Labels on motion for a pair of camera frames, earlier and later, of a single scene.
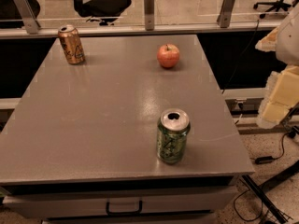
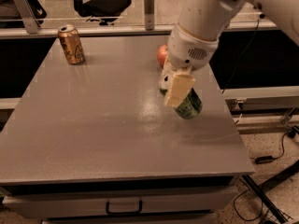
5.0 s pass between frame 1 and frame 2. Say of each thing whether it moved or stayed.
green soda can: moved
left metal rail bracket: stayed
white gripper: moved
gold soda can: stayed
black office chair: stayed
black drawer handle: stayed
